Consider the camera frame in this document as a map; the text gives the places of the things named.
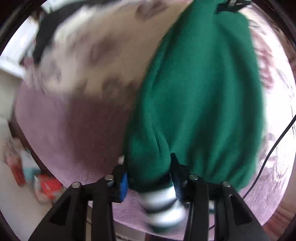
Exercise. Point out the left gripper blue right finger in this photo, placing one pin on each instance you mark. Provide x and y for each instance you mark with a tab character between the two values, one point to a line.
179	175

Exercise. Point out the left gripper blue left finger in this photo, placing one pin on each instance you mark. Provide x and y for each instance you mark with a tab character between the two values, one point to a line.
119	187

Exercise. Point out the green varsity jacket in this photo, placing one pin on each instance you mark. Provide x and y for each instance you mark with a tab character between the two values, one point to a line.
201	100

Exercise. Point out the floral bed blanket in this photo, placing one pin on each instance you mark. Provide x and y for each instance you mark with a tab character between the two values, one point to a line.
75	106

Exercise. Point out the black leather jacket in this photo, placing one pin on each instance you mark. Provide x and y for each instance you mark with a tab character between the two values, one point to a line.
51	22

